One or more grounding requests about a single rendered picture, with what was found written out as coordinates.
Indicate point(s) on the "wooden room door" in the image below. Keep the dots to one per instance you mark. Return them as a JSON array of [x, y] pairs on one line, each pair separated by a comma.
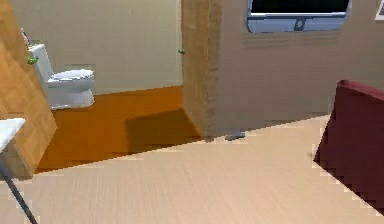
[[20, 100], [201, 66]]

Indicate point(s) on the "small grey floor doorstop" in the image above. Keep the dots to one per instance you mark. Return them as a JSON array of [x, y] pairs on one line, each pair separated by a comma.
[[235, 135]]

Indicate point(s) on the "green round door knob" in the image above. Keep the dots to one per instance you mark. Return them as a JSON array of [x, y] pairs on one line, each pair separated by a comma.
[[181, 51], [32, 60]]

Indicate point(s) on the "white toilet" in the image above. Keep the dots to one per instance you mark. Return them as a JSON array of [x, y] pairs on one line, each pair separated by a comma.
[[68, 87]]

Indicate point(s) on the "dark red sofa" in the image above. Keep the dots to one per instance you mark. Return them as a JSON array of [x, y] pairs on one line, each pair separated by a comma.
[[358, 140]]

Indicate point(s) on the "white table with black leg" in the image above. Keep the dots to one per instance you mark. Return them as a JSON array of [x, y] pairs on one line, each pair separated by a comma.
[[8, 131]]

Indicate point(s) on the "wall-mounted television set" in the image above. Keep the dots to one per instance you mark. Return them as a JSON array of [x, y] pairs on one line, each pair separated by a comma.
[[296, 20]]

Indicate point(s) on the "framed wall picture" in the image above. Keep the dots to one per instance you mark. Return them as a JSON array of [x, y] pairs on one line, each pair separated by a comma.
[[380, 12]]

